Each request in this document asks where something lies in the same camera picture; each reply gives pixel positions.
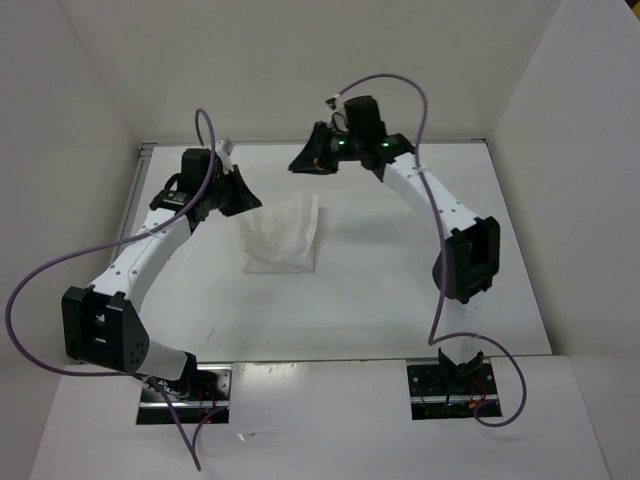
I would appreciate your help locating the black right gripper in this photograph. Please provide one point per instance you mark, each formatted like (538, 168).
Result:
(313, 157)

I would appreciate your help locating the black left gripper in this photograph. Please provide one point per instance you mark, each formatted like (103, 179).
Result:
(245, 199)

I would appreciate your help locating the white pleated skirt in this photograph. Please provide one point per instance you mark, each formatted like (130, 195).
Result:
(280, 238)

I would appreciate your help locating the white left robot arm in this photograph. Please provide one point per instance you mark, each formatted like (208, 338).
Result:
(101, 322)

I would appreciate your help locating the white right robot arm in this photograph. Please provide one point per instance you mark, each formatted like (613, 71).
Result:
(469, 245)

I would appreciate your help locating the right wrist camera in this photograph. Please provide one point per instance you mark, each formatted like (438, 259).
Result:
(337, 120)

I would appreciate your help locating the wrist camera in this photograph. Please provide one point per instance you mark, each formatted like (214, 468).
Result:
(223, 149)
(337, 120)

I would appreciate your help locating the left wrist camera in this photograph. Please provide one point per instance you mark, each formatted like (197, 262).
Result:
(223, 149)

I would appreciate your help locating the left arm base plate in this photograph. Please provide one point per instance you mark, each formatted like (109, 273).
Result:
(208, 400)

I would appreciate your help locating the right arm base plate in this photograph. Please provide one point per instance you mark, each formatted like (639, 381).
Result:
(432, 398)

